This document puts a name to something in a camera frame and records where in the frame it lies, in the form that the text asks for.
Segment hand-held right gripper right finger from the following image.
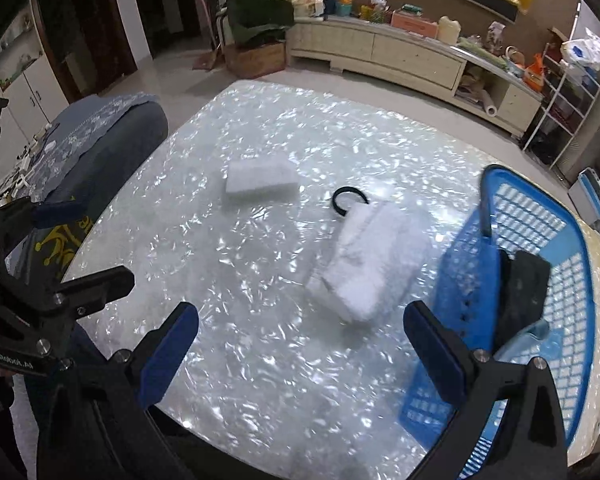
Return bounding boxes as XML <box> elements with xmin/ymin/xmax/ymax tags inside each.
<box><xmin>404</xmin><ymin>301</ymin><xmax>568</xmax><ymax>480</ymax></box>

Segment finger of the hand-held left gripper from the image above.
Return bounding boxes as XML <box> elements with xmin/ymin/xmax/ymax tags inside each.
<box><xmin>50</xmin><ymin>266</ymin><xmax>135</xmax><ymax>318</ymax></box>
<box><xmin>0</xmin><ymin>194</ymin><xmax>91</xmax><ymax>231</ymax></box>

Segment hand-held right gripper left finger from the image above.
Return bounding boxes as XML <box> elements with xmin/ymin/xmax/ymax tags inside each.
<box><xmin>37</xmin><ymin>301</ymin><xmax>201</xmax><ymax>480</ymax></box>

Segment light blue cloth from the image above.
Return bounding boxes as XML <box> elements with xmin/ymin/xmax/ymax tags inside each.
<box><xmin>495</xmin><ymin>317</ymin><xmax>551</xmax><ymax>361</ymax></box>

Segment black cloth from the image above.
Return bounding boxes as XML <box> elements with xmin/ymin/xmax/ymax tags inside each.
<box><xmin>495</xmin><ymin>250</ymin><xmax>552</xmax><ymax>348</ymax></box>

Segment white towel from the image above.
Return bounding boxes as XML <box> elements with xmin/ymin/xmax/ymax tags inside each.
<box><xmin>306</xmin><ymin>199</ymin><xmax>431</xmax><ymax>325</ymax></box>

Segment blue plastic basket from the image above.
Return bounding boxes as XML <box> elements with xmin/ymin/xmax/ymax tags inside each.
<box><xmin>397</xmin><ymin>164</ymin><xmax>593</xmax><ymax>480</ymax></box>

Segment grey lace cover cloth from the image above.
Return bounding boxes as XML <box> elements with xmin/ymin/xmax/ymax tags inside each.
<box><xmin>15</xmin><ymin>92</ymin><xmax>158</xmax><ymax>201</ymax></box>

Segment dark grey chair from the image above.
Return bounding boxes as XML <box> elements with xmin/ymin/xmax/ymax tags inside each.
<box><xmin>5</xmin><ymin>92</ymin><xmax>170</xmax><ymax>281</ymax></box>

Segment white cupboard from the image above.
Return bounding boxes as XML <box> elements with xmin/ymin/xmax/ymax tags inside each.
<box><xmin>0</xmin><ymin>25</ymin><xmax>51</xmax><ymax>161</ymax></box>

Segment dark wooden door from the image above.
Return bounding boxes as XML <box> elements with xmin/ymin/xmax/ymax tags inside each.
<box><xmin>35</xmin><ymin>0</ymin><xmax>136</xmax><ymax>101</ymax></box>

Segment small white folded cloth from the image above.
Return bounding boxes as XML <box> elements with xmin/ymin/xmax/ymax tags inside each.
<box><xmin>225</xmin><ymin>159</ymin><xmax>301</xmax><ymax>203</ymax></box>

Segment broom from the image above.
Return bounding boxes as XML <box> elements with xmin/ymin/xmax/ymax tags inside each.
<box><xmin>192</xmin><ymin>0</ymin><xmax>226</xmax><ymax>71</ymax></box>

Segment blue and white box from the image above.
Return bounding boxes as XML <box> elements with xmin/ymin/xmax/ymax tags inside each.
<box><xmin>567</xmin><ymin>167</ymin><xmax>600</xmax><ymax>221</ymax></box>

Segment brown wooden box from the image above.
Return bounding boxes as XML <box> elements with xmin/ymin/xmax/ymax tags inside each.
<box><xmin>224</xmin><ymin>40</ymin><xmax>287</xmax><ymax>79</ymax></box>

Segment dark green bag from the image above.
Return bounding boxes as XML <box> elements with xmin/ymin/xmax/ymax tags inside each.
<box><xmin>225</xmin><ymin>0</ymin><xmax>296</xmax><ymax>46</ymax></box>

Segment orange bag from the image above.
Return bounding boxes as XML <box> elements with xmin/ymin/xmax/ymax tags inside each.
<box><xmin>522</xmin><ymin>54</ymin><xmax>546</xmax><ymax>91</ymax></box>

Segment cream television cabinet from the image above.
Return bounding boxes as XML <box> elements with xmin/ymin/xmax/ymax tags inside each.
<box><xmin>286</xmin><ymin>15</ymin><xmax>543</xmax><ymax>138</ymax></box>

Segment green folded cloth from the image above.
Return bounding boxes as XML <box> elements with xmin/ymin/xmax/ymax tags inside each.
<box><xmin>457</xmin><ymin>37</ymin><xmax>508</xmax><ymax>68</ymax></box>

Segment cream tissue pack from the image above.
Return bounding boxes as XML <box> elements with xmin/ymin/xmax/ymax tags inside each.
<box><xmin>282</xmin><ymin>0</ymin><xmax>326</xmax><ymax>18</ymax></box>

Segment white plastic jug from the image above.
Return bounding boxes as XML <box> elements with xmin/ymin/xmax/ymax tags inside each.
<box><xmin>437</xmin><ymin>16</ymin><xmax>462</xmax><ymax>45</ymax></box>

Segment pink box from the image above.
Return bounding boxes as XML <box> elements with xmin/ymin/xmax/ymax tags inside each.
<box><xmin>391</xmin><ymin>10</ymin><xmax>439</xmax><ymax>38</ymax></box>

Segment white plastic bag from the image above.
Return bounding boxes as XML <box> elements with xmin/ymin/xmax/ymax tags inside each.
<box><xmin>560</xmin><ymin>35</ymin><xmax>600</xmax><ymax>72</ymax></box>

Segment white wire rack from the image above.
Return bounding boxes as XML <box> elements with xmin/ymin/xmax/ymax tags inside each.
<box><xmin>522</xmin><ymin>12</ymin><xmax>600</xmax><ymax>168</ymax></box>

